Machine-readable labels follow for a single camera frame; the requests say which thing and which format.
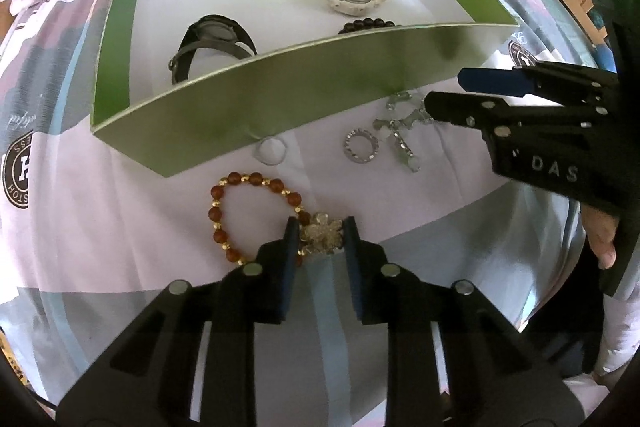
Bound silver jade charm bracelet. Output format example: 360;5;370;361
372;90;436;174

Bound silver chain link ring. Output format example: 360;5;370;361
342;128;381;165

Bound dark bead bracelet gold charms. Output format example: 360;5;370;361
338;17;396;35

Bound brown gold bead bracelet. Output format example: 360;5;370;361
207;171;314;268

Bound silver flower brooch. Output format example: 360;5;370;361
300;212;344;257

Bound plain silver ring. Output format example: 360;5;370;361
252;135;289;167

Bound black wrist watch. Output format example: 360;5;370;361
168;14;258;86

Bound right hand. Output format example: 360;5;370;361
580;202;620;270

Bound green cardboard box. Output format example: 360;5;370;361
91;0;516;176

